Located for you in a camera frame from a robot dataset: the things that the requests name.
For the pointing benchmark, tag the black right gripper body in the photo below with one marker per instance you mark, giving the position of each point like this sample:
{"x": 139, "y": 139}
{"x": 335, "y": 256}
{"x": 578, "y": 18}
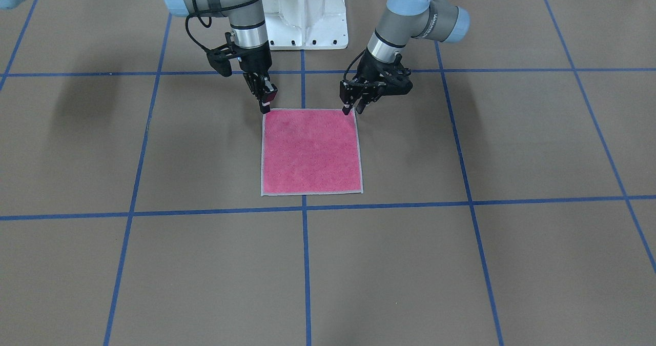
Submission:
{"x": 258, "y": 60}

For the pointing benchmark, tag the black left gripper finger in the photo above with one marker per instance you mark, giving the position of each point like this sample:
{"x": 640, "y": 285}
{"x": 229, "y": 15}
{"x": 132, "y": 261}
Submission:
{"x": 347, "y": 105}
{"x": 363, "y": 102}

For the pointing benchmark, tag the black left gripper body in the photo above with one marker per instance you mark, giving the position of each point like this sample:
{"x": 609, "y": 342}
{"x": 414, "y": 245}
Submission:
{"x": 373, "y": 67}

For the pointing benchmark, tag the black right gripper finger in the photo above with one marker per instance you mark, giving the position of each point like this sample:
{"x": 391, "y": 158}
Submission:
{"x": 265, "y": 93}
{"x": 252, "y": 82}

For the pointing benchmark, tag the pink grey towel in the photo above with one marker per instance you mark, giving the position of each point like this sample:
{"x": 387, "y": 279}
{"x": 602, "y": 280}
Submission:
{"x": 310, "y": 152}

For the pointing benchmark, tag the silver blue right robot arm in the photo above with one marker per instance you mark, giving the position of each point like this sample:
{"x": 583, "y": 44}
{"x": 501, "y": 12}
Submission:
{"x": 247, "y": 42}

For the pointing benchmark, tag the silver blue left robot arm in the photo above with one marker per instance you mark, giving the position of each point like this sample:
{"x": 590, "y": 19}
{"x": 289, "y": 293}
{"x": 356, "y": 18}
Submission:
{"x": 402, "y": 20}

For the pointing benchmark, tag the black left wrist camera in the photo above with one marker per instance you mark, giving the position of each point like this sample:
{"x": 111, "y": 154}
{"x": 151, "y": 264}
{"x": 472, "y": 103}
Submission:
{"x": 395, "y": 82}

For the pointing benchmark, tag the white pedestal column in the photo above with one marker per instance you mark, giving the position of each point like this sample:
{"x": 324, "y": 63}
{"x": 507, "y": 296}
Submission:
{"x": 306, "y": 24}

